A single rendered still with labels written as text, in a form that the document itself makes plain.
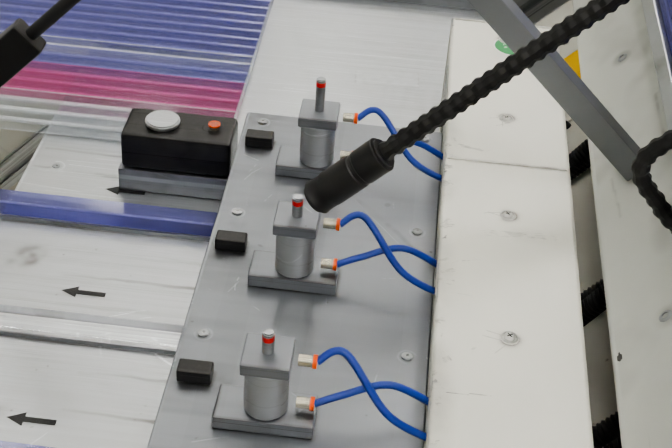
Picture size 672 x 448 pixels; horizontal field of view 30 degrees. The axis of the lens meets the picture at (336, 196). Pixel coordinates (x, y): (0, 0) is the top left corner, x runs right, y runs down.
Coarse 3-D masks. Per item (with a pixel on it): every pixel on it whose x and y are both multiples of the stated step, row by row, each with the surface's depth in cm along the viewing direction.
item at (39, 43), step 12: (12, 24) 73; (24, 24) 73; (0, 36) 73; (12, 36) 72; (24, 36) 72; (0, 48) 73; (12, 48) 73; (24, 48) 73; (36, 48) 73; (0, 60) 73; (12, 60) 73; (24, 60) 73; (0, 72) 74; (12, 72) 74; (0, 84) 74
